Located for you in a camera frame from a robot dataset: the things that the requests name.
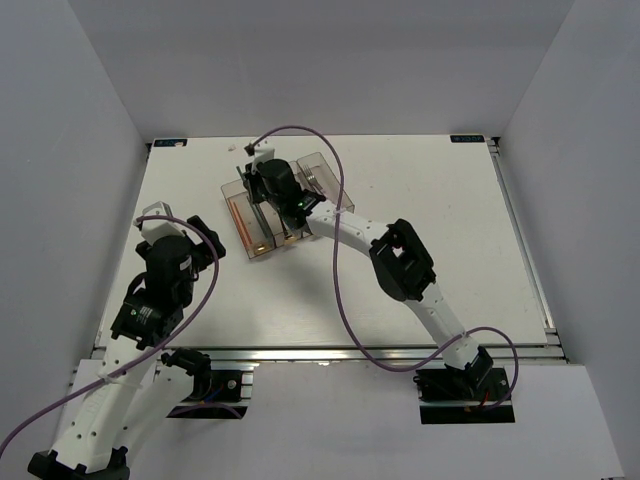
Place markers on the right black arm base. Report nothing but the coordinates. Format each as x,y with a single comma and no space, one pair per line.
442,402

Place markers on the right blue table label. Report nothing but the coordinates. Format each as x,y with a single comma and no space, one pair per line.
467,138

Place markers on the left blue table label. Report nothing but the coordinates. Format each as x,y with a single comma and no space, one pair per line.
170,143

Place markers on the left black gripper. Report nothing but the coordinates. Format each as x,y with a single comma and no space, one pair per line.
203,253

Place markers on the teal chopstick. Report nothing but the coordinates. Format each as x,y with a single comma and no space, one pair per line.
254,207
263,227

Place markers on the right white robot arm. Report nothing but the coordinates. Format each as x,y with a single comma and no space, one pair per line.
402,265

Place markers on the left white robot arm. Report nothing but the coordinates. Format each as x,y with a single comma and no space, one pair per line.
138,383

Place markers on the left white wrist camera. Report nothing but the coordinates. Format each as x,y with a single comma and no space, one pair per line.
158,227

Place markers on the blue table label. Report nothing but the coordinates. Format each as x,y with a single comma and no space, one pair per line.
170,143
467,138

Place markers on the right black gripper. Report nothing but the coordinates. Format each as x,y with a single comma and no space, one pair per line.
251,180

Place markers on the black spoon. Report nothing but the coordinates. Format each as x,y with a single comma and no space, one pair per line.
286,231

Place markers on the short orange chopstick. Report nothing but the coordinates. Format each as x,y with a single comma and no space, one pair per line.
247,241

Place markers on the fork with pink handle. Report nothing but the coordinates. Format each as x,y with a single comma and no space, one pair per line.
311,179

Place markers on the aluminium table rail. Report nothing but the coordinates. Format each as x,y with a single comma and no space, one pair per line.
549,352

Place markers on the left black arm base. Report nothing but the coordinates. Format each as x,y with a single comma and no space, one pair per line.
217,392

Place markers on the long orange chopstick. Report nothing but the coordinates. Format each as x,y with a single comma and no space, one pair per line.
235,221

